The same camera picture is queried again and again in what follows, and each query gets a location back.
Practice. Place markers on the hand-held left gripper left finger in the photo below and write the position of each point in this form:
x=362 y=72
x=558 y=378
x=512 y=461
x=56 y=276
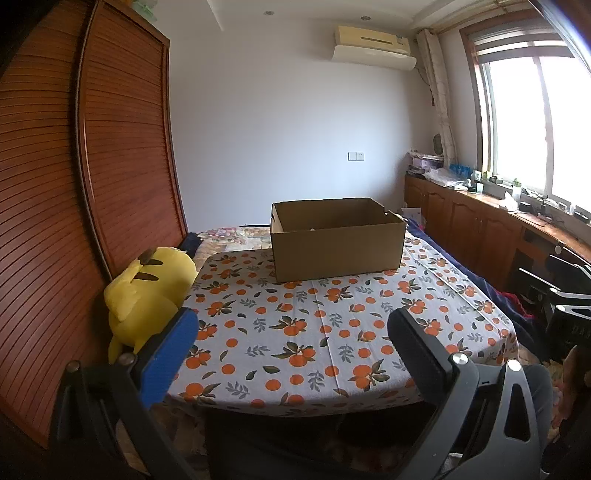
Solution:
x=167 y=357

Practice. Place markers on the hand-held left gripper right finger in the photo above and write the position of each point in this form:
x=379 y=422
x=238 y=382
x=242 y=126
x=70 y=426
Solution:
x=415 y=350

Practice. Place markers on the brown cardboard box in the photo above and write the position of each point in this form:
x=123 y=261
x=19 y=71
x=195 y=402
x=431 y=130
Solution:
x=337 y=254

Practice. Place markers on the person's right hand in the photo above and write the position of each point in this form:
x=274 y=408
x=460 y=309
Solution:
x=573 y=360

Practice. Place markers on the black chair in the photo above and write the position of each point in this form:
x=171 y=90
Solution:
x=538 y=281

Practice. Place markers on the yellow plush toy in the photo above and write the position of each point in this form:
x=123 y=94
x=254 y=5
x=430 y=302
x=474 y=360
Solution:
x=147 y=286

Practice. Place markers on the dark blue blanket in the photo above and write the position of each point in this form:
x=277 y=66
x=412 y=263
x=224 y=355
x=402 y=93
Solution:
x=485 y=290

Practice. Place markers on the orange fruit print tablecloth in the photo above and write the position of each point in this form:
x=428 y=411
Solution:
x=258 y=350

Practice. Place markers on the floral bed blanket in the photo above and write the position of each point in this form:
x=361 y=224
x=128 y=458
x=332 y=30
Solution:
x=226 y=240

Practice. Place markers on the long wooden cabinet counter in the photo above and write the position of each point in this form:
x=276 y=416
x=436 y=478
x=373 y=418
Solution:
x=464 y=226

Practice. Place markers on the white paper bag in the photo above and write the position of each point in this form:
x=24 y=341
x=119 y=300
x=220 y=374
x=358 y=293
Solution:
x=412 y=217

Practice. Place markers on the clear plastic bag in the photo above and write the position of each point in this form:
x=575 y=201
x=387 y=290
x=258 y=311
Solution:
x=443 y=177

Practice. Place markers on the blue bottles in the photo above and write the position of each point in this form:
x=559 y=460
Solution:
x=461 y=168

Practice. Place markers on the pink white storage boxes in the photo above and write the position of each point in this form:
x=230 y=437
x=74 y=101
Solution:
x=425 y=161

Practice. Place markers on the round dark desk fan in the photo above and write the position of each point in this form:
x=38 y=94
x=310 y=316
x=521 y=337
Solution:
x=437 y=144

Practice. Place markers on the brown slatted wooden wardrobe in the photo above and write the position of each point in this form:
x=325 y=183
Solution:
x=51 y=184

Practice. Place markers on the wooden framed window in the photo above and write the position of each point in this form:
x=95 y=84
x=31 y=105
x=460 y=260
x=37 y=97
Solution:
x=517 y=124

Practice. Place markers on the pale patterned curtain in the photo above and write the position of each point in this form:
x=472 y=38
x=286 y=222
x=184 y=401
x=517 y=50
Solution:
x=438 y=87

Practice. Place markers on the green box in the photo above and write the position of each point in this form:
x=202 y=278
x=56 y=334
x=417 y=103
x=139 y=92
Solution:
x=144 y=7

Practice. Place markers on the white wall switch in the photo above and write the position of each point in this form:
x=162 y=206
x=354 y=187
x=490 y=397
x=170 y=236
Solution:
x=355 y=156

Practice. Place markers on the cream wall air conditioner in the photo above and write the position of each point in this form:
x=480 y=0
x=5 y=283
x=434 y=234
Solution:
x=371 y=41

